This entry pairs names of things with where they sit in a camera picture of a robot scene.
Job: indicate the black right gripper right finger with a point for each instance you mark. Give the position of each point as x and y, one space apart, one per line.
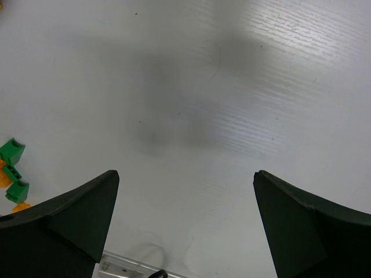
310 236

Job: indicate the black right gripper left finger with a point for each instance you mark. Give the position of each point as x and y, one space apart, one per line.
61 237

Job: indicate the dark green lego brick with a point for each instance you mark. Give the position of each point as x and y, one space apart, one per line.
18 192

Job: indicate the dark green sloped lego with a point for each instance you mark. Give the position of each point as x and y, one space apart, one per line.
12 151

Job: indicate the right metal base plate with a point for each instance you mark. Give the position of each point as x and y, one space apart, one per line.
112 265

